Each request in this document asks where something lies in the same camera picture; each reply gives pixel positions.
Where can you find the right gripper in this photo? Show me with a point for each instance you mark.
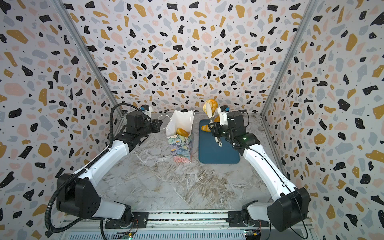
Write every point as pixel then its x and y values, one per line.
pixel 217 129

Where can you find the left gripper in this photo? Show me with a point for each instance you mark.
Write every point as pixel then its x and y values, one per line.
pixel 156 125

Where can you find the small yellow bread roll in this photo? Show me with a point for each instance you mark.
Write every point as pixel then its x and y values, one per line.
pixel 182 132

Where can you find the floral paper bag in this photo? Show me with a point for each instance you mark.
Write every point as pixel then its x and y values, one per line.
pixel 181 147

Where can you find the cream tongs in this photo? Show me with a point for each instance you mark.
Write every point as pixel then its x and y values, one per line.
pixel 211 107

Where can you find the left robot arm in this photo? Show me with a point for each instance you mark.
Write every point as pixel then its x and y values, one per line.
pixel 78 195

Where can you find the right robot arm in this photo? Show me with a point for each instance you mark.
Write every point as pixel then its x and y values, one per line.
pixel 290 204

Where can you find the twisted bread stick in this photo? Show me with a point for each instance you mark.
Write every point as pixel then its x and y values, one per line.
pixel 206 128

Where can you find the teal tray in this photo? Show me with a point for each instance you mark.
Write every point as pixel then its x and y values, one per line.
pixel 211 153

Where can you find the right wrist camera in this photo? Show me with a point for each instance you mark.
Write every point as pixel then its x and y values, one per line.
pixel 223 114

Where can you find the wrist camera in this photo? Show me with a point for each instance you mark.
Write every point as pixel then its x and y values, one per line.
pixel 223 114
pixel 147 110

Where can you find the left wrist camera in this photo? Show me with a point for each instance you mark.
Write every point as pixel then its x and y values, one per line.
pixel 147 110

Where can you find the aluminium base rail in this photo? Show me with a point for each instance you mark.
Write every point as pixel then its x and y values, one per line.
pixel 202 225

